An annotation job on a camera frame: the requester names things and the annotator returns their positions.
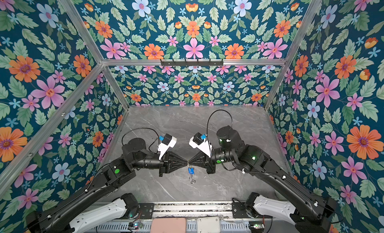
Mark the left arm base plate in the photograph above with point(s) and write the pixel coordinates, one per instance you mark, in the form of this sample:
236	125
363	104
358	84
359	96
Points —
143	211

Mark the black wall hook rail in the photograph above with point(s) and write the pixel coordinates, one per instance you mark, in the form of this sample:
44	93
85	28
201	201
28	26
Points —
187	63

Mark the green circuit board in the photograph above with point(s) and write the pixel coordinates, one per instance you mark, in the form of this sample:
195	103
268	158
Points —
135	226
256	228

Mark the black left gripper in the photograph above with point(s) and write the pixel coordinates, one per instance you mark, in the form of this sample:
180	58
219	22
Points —
168	161

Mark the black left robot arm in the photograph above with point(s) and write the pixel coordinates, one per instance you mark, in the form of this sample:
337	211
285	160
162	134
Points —
69	217

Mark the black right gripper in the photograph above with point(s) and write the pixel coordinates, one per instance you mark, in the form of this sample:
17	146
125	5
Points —
201	157

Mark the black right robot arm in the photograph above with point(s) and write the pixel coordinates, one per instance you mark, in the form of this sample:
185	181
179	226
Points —
308	212

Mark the aluminium front rail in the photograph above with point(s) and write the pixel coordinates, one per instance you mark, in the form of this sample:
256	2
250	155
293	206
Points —
216	210

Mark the pink box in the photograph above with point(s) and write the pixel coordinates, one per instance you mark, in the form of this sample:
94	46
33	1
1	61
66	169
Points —
169	225

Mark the green circuit board left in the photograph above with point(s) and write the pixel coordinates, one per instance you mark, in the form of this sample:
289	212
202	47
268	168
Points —
135	226

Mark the green circuit board right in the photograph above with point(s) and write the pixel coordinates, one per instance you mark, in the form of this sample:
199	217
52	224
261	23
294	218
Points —
256	228

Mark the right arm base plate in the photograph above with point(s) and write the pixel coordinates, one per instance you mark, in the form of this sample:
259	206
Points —
240	211

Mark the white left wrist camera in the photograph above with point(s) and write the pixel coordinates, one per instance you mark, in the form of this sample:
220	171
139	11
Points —
167	141

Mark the white box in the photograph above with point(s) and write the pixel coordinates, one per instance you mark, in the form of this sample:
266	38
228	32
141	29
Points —
208	225

